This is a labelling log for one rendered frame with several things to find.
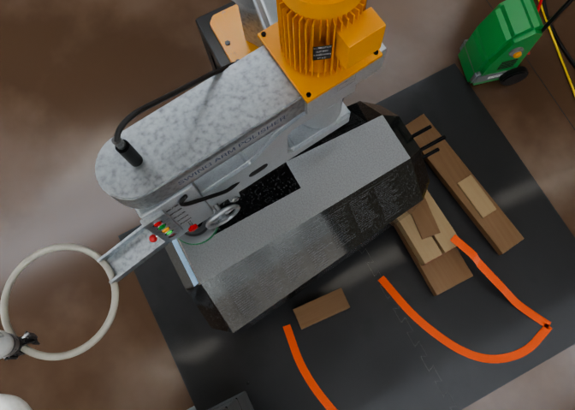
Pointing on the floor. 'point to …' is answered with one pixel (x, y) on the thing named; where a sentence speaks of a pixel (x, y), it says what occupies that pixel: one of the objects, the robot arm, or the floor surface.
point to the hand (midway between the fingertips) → (29, 346)
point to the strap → (436, 329)
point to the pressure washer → (505, 40)
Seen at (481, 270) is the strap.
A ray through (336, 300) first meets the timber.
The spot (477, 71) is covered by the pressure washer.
